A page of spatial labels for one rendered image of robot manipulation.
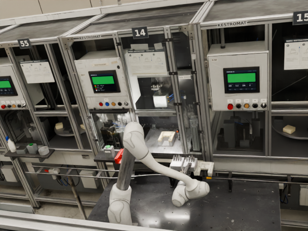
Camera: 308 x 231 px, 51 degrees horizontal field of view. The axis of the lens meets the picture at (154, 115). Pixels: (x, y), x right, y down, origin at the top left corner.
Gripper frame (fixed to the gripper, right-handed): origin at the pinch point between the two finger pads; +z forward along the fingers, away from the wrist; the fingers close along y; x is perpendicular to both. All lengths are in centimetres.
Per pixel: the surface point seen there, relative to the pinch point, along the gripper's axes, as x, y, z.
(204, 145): -9.5, 9.4, 19.7
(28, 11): 415, 86, 365
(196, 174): -6.2, -4.4, -2.2
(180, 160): 8.3, 3.1, 5.1
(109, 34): 54, 111, 17
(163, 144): 31.5, 1.2, 30.8
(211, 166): -16.7, -1.8, 5.9
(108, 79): 62, 76, 14
